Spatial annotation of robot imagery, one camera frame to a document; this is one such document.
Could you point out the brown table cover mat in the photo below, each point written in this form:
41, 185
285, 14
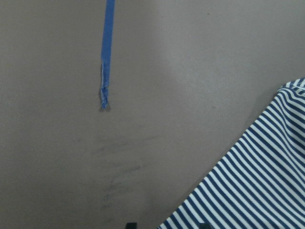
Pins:
188, 77

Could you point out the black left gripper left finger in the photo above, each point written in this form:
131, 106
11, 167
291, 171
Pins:
131, 225

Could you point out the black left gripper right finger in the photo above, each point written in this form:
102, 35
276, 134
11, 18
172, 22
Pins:
204, 226

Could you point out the blue white striped polo shirt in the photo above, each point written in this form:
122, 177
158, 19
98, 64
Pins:
260, 182

